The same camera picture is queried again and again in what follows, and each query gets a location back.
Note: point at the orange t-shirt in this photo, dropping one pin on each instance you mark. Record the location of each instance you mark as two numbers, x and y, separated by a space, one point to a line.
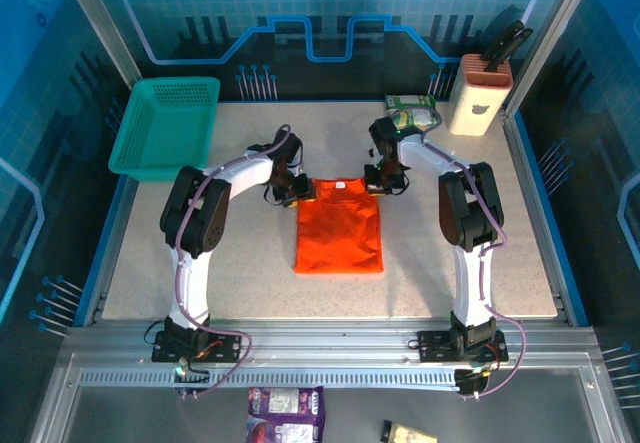
337 233

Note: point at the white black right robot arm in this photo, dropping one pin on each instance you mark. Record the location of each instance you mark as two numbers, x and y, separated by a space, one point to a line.
472 263

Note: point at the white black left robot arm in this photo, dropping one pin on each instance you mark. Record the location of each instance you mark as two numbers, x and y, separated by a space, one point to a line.
192 273

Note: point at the green snack bag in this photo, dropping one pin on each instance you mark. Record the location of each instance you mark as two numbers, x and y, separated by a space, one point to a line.
410 103

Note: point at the beige knife block brown top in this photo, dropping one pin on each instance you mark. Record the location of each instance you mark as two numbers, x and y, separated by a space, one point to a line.
480 98

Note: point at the green plastic basket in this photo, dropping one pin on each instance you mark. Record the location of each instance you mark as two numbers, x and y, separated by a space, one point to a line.
160 123

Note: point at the purple snack bag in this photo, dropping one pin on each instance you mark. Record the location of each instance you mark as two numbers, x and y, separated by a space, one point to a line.
285 413

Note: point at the beige packet black end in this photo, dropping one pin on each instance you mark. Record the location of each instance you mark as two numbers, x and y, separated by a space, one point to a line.
410 433

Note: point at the aluminium front rail frame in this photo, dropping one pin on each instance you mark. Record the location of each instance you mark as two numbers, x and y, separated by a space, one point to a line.
325 335

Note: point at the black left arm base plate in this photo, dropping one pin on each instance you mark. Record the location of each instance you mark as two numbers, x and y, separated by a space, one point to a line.
225 345

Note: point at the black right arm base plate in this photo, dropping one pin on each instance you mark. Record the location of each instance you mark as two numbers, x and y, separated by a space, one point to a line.
432 345

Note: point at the aluminium corner post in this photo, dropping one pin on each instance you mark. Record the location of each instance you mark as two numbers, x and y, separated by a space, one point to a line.
550 28
100 18

